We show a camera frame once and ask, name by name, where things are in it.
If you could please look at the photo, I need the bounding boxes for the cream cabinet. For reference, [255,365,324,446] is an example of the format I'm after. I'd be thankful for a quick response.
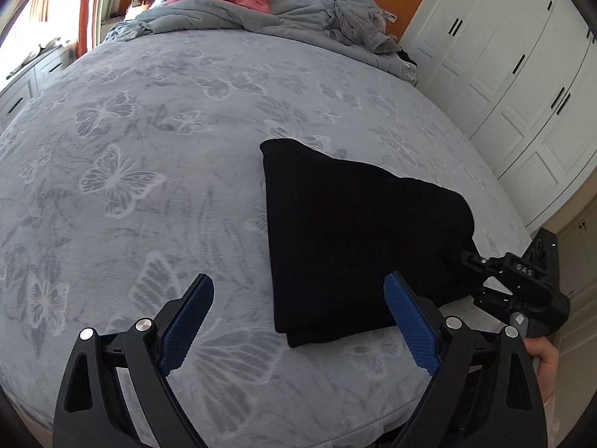
[553,205,597,337]

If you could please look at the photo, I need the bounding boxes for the grey crumpled clothing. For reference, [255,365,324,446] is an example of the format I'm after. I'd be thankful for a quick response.
[326,0,402,54]

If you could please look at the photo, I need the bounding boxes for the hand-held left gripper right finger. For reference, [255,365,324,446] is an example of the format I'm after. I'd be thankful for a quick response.
[382,270,548,448]

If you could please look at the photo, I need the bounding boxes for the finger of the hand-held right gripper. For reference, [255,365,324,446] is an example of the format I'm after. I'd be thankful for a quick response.
[459,248,502,290]

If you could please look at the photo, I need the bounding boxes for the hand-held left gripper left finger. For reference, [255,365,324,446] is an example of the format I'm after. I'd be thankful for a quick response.
[53,273,215,448]

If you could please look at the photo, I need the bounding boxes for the white wardrobe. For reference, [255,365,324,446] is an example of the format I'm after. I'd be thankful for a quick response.
[398,0,597,234]

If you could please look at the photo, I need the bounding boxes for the white windowsill cabinet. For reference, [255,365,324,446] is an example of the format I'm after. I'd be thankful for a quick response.
[0,42,78,127]

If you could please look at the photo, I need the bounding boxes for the black pants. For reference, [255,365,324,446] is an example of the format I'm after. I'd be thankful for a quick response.
[260,137,481,348]

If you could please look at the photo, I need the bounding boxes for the bed with butterfly-print sheet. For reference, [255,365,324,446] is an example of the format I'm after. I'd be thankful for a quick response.
[0,23,535,448]

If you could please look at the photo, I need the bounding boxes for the grey duvet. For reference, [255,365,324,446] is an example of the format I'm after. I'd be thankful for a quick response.
[100,0,418,87]

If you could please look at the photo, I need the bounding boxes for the person's right hand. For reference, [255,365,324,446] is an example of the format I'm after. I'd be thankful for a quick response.
[522,336,560,402]

